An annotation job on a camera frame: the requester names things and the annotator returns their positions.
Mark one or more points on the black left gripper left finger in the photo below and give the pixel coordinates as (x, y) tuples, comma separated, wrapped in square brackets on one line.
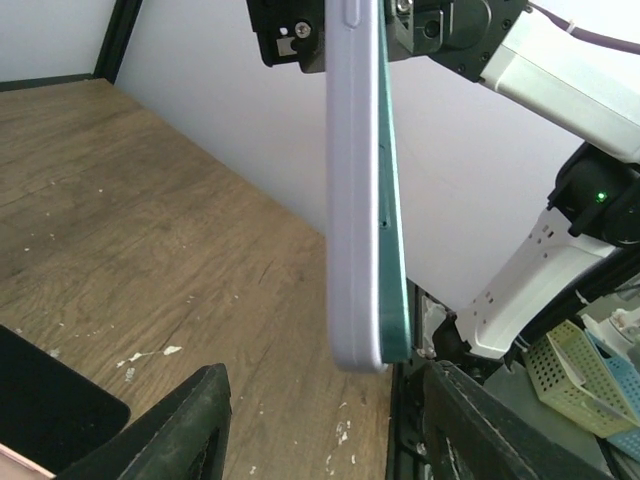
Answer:
[(183, 436)]

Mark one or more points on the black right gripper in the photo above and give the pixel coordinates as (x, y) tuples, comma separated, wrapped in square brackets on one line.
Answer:
[(460, 35)]

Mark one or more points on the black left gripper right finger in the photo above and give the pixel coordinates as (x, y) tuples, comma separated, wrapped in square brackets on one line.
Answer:
[(469, 434)]

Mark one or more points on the lilac phone case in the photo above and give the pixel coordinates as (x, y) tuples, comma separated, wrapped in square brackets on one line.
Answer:
[(352, 149)]

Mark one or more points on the black smartphone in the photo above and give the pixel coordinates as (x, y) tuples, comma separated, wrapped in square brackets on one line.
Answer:
[(50, 413)]

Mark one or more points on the pink phone case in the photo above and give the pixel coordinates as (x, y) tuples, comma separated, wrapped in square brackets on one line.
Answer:
[(14, 466)]

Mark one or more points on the yellow perforated plastic basket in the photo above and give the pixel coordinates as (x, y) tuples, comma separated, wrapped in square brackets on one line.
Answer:
[(569, 376)]

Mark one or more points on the blue perforated plastic basket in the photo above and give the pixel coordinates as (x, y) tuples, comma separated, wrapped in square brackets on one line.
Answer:
[(626, 379)]

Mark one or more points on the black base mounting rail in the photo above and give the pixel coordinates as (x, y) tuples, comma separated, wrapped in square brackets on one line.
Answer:
[(406, 452)]

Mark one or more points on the black metal enclosure frame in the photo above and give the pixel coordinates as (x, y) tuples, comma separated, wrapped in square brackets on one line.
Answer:
[(110, 58)]

